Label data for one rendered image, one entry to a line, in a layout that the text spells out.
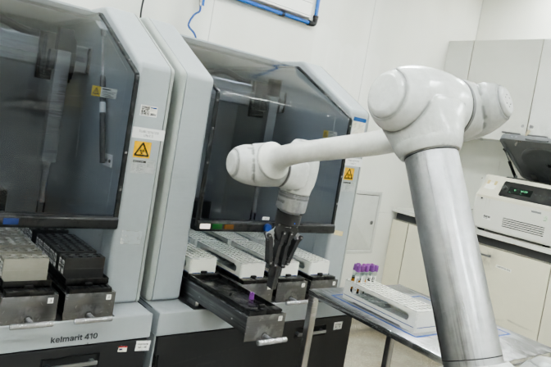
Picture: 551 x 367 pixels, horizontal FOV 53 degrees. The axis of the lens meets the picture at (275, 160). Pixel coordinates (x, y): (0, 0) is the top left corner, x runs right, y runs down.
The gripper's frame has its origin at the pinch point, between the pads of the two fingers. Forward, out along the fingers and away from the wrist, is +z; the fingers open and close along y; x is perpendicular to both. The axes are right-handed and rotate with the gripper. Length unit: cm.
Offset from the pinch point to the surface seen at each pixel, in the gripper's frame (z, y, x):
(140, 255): 3.1, 33.5, -21.2
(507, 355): 1, -45, 50
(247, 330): 10.8, 12.9, 11.7
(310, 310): 12.7, -20.0, -3.2
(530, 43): -127, -239, -105
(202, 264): 6.1, 10.7, -24.3
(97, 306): 13.7, 46.9, -9.9
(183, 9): -84, -12, -145
